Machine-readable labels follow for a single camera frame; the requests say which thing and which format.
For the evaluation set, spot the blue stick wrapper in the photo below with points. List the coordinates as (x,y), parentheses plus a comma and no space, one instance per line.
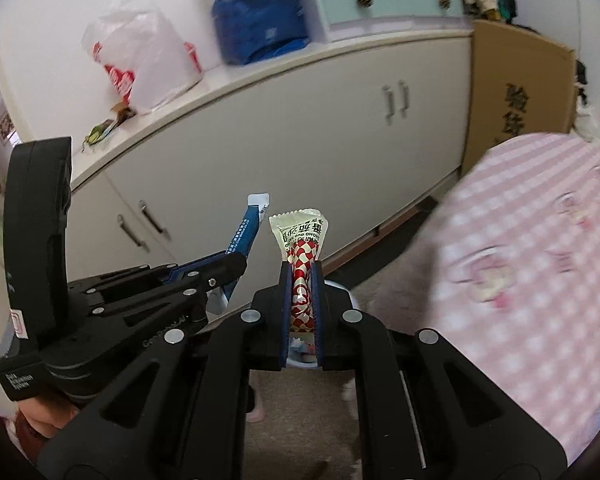
(242,241)

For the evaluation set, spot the small wrappers on cabinet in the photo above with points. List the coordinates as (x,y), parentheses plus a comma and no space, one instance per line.
(122,113)

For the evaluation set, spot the blue fabric bag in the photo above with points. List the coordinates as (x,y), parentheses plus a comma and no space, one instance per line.
(251,31)

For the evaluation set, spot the white long cabinet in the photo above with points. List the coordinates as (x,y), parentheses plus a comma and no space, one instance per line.
(361,130)

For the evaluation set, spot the white red plastic bag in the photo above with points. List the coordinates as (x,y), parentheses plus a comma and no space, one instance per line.
(145,58)

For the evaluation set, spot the brown cardboard box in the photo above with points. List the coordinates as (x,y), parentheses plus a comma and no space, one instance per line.
(521,82)

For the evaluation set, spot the pink checkered tablecloth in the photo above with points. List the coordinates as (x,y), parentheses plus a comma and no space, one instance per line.
(507,269)

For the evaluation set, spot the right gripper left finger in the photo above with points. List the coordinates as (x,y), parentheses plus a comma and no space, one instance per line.
(178,411)

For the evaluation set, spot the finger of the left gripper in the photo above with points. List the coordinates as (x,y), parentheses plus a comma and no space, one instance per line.
(213,266)
(110,288)

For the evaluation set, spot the red checkered candy wrapper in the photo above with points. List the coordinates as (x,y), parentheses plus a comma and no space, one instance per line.
(300,236)

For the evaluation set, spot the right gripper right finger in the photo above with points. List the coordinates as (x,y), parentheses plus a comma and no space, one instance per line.
(424,410)

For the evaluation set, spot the person's hand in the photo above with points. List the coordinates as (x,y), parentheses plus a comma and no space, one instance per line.
(37,420)

